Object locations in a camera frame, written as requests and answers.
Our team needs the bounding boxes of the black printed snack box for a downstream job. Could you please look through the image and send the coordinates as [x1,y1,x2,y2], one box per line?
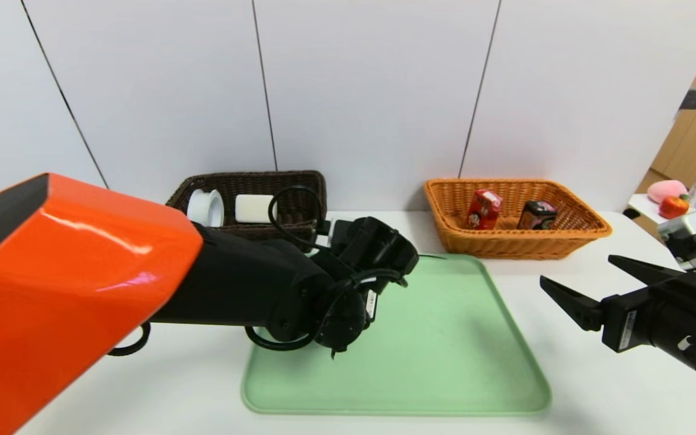
[518,201,559,231]

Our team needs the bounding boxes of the white soap bar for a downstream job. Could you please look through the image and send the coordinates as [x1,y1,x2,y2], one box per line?
[235,194,278,224]

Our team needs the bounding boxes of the black left forearm cable loop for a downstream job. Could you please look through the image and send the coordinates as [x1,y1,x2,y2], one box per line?
[108,323,152,356]

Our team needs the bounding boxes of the dark brown wicker basket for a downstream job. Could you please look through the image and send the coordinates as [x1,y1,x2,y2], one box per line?
[166,170,329,243]

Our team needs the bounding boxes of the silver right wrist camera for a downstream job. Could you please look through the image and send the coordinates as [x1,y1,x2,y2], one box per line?
[658,207,696,271]

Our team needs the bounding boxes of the pink peach plush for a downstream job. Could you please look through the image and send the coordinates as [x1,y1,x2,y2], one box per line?
[647,180,687,205]

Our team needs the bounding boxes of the white tape roll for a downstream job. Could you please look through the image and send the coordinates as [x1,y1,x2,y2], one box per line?
[187,188,225,228]

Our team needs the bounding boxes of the orange wicker basket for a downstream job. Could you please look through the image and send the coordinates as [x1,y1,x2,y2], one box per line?
[424,178,613,260]

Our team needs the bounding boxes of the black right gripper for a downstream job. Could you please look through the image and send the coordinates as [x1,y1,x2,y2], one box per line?
[539,254,696,366]

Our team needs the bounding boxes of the light green plastic tray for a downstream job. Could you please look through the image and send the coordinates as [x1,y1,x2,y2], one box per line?
[241,254,552,416]

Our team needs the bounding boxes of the red apple toy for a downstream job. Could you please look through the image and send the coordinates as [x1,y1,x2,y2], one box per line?
[659,195,690,219]

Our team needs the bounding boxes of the red drink carton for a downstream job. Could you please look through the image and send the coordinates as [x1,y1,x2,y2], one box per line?
[467,189,504,230]

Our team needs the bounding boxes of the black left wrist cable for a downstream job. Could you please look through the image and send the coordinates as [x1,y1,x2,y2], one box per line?
[244,185,410,352]

